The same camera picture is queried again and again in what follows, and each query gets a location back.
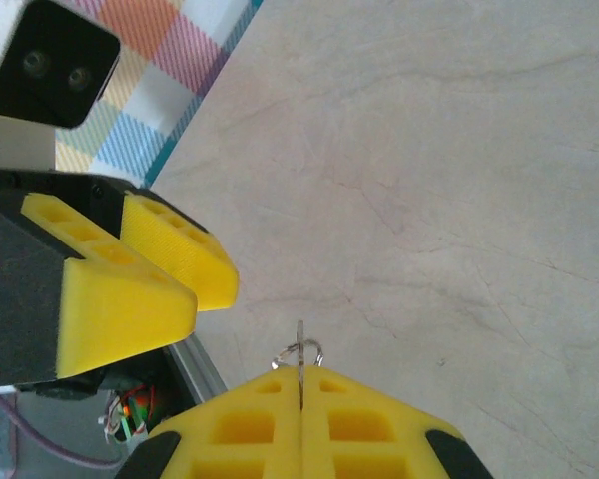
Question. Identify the plaid backdrop panel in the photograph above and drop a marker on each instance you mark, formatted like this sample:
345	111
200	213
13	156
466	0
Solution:
179	50

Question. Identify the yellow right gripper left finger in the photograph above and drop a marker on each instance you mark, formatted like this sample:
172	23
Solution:
239	429

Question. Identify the aluminium front rail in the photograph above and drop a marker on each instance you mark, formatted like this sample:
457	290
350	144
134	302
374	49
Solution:
194	369

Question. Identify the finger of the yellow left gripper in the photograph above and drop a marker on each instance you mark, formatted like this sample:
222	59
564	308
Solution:
120	319
189	254

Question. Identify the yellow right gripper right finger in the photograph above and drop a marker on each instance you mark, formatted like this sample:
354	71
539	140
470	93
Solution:
364	429

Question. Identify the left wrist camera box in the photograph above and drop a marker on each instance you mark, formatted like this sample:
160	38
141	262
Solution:
50	65

